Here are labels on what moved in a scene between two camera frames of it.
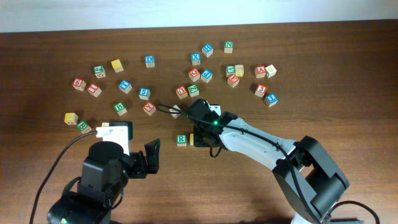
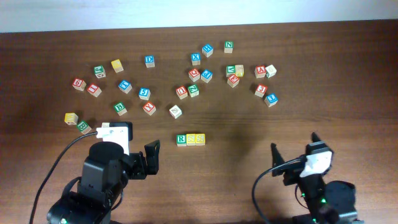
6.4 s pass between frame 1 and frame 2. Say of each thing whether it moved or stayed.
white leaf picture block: stayed
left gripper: stayed
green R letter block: stayed
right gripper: moved
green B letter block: stayed
